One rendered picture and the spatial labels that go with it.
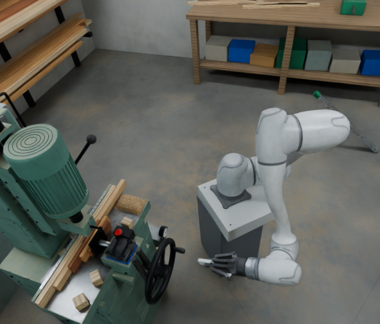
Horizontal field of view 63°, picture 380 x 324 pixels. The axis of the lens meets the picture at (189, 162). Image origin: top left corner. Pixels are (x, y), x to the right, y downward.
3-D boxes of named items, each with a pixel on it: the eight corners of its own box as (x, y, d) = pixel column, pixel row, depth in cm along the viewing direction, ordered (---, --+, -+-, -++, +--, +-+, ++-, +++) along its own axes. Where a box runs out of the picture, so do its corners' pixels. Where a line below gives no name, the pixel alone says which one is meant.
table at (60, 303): (107, 339, 117) (103, 333, 112) (42, 312, 125) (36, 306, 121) (168, 210, 155) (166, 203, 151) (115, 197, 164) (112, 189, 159)
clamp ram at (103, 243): (108, 260, 132) (103, 249, 125) (94, 255, 134) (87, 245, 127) (119, 242, 138) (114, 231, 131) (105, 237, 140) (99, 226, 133)
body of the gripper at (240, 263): (247, 254, 131) (227, 251, 136) (243, 272, 126) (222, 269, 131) (253, 263, 136) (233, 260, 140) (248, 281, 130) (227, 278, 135)
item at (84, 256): (86, 262, 132) (82, 257, 129) (82, 261, 133) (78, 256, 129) (110, 222, 146) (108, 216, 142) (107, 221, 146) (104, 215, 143)
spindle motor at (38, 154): (72, 225, 111) (34, 166, 88) (33, 213, 116) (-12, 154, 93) (98, 188, 122) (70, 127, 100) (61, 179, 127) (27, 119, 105)
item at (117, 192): (60, 290, 125) (56, 287, 122) (56, 289, 125) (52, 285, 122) (126, 184, 161) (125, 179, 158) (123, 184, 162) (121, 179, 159)
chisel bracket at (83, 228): (89, 239, 130) (83, 229, 124) (62, 231, 134) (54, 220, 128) (98, 225, 135) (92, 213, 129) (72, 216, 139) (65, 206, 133)
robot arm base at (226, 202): (232, 173, 189) (233, 166, 185) (253, 198, 175) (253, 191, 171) (206, 183, 184) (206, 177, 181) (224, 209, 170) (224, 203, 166)
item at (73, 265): (74, 273, 129) (70, 267, 125) (71, 272, 130) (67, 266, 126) (103, 226, 144) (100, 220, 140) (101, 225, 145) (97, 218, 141)
